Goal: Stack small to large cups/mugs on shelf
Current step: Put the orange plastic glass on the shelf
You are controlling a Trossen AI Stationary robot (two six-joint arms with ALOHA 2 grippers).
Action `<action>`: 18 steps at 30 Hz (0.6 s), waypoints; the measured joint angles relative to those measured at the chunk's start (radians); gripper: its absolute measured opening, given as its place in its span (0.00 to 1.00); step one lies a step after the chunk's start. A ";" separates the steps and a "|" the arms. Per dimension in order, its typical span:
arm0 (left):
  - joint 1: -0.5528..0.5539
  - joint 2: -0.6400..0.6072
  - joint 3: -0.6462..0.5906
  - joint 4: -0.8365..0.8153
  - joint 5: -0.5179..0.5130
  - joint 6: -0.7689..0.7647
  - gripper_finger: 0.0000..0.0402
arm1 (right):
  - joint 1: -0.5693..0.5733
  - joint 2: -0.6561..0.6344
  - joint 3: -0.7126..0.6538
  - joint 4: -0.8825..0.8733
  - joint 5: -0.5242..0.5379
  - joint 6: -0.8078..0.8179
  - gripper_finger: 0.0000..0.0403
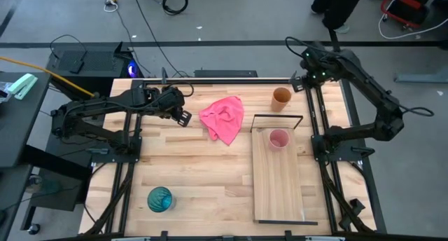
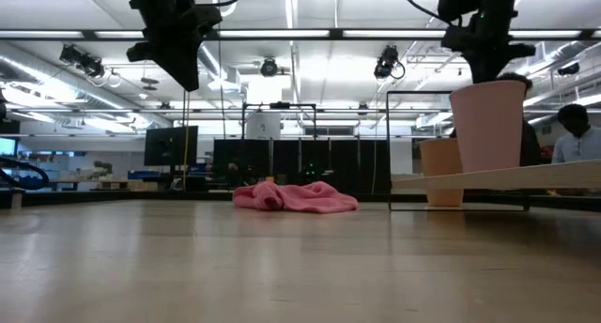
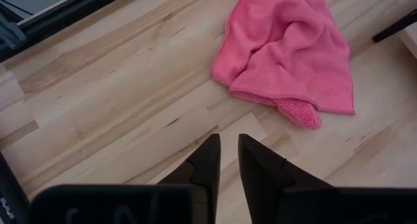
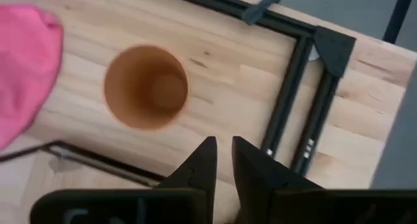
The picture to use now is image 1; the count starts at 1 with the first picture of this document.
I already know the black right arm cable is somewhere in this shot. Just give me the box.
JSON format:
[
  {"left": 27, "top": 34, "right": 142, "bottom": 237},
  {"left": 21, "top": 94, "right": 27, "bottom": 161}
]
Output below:
[{"left": 398, "top": 106, "right": 435, "bottom": 118}]

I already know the teal glass bowl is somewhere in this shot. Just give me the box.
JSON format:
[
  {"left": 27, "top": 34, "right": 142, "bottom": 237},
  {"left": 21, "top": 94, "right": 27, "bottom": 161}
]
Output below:
[{"left": 146, "top": 186, "right": 176, "bottom": 213}]

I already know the pink cloth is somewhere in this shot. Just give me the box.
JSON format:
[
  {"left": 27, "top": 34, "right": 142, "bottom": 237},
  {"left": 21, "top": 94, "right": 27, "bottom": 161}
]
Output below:
[{"left": 198, "top": 95, "right": 245, "bottom": 146}]

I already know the mint green stapler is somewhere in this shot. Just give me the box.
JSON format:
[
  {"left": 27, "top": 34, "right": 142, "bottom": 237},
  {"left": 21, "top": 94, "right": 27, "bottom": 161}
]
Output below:
[{"left": 7, "top": 73, "right": 39, "bottom": 101}]

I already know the black computer case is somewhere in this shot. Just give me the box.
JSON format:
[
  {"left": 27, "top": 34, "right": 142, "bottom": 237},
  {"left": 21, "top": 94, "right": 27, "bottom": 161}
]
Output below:
[{"left": 46, "top": 41, "right": 141, "bottom": 99}]

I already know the black metal table frame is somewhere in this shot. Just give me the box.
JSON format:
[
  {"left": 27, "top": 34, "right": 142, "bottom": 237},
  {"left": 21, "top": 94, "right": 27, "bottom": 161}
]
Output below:
[{"left": 82, "top": 71, "right": 388, "bottom": 241}]

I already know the coiled black cable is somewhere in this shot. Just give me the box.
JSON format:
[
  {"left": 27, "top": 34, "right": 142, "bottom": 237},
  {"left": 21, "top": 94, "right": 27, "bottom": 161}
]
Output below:
[{"left": 162, "top": 0, "right": 189, "bottom": 16}]

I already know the pink plastic cup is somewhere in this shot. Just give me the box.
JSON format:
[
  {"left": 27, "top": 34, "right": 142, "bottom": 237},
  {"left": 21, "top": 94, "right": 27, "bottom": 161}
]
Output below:
[{"left": 268, "top": 128, "right": 291, "bottom": 152}]

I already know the flat black box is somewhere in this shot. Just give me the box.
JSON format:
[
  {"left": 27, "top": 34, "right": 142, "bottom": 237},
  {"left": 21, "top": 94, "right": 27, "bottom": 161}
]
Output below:
[{"left": 194, "top": 69, "right": 259, "bottom": 78}]

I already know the yellow cable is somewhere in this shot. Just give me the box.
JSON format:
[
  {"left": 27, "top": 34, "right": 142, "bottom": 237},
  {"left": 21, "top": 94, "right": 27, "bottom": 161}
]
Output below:
[{"left": 0, "top": 55, "right": 101, "bottom": 98}]

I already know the long black floor cable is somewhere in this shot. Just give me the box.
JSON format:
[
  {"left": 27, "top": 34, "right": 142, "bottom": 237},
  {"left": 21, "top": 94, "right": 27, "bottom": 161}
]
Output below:
[{"left": 131, "top": 0, "right": 183, "bottom": 77}]

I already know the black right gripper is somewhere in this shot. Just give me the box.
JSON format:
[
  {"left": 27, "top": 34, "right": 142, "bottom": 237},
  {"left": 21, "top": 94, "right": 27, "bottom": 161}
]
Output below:
[{"left": 290, "top": 64, "right": 332, "bottom": 93}]

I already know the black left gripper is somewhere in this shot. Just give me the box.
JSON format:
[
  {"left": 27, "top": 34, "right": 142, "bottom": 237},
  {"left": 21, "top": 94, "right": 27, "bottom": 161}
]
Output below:
[{"left": 153, "top": 85, "right": 193, "bottom": 128}]

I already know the red and black cart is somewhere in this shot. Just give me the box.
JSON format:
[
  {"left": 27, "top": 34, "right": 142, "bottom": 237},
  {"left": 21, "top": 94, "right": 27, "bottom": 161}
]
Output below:
[{"left": 380, "top": 0, "right": 430, "bottom": 28}]

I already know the wooden shelf with black legs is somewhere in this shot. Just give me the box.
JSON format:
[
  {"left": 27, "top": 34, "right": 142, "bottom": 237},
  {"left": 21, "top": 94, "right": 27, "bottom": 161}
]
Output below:
[{"left": 250, "top": 113, "right": 319, "bottom": 226}]

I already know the grey floor bar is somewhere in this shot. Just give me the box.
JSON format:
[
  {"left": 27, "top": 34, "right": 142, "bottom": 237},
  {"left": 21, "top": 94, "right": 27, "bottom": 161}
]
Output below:
[{"left": 394, "top": 71, "right": 448, "bottom": 83}]

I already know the black low stand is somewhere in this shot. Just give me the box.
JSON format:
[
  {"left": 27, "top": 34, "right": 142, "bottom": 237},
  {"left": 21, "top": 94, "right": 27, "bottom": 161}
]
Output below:
[{"left": 20, "top": 125, "right": 92, "bottom": 231}]

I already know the person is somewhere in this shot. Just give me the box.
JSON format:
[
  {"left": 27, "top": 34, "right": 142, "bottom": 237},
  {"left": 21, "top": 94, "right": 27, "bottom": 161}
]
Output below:
[{"left": 310, "top": 0, "right": 370, "bottom": 34}]

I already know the orange plastic cup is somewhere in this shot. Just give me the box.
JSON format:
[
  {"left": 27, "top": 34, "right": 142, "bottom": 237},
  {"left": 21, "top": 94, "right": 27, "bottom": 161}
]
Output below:
[{"left": 270, "top": 87, "right": 293, "bottom": 113}]

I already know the white floor cable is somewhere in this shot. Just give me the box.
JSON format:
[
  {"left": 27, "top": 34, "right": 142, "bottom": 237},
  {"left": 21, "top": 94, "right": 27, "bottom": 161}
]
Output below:
[{"left": 377, "top": 13, "right": 448, "bottom": 41}]

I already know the black desk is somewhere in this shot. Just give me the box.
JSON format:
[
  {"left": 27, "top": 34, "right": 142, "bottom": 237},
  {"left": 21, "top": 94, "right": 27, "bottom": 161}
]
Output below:
[{"left": 0, "top": 71, "right": 52, "bottom": 168}]

